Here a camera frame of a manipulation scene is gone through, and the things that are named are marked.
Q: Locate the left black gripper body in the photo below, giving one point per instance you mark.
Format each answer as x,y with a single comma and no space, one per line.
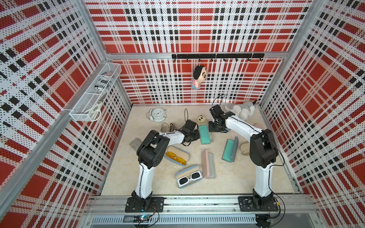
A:
194,135

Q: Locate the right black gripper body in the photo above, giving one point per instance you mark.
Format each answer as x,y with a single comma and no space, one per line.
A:
214,127

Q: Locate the teal-lined glasses case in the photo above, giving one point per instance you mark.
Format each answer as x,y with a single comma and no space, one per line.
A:
205,135

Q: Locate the small pink glasses case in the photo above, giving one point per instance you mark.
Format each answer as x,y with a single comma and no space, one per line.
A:
260,126

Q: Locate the grey marble teal-lined case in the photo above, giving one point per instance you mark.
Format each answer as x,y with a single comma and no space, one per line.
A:
135,144

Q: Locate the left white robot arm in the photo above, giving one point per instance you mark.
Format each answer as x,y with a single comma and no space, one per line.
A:
151,152

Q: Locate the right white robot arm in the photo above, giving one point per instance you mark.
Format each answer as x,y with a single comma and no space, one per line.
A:
263,149

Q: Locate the beige case with dark glasses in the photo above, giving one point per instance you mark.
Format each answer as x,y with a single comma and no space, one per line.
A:
168,127

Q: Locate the pink open glasses case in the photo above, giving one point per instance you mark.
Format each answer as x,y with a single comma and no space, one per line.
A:
208,165

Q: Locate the yellow panda squishy ball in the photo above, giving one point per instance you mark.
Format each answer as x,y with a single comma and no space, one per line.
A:
202,119

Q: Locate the yellow sunglasses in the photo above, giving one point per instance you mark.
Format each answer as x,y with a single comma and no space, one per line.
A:
176,158

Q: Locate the white plush toy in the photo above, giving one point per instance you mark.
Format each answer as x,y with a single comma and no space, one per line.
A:
243,111

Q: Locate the white alarm clock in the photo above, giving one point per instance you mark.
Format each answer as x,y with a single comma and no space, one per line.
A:
157,115

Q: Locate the white sunglasses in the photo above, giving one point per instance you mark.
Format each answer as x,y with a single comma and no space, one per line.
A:
185,180

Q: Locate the cartoon boy doll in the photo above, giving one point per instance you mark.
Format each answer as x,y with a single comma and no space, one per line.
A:
199,76

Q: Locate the small circuit board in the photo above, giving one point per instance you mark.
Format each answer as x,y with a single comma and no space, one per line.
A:
136,219

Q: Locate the white scissors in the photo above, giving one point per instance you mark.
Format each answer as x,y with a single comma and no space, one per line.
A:
94,113

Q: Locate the black hook rail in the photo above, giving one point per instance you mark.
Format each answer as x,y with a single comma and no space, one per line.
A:
247,56

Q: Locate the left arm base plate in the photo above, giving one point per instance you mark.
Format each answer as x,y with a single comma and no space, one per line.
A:
150,205

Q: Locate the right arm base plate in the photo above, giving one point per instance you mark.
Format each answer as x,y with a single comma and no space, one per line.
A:
254,204

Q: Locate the clear wall shelf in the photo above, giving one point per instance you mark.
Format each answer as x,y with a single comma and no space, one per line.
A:
91,96

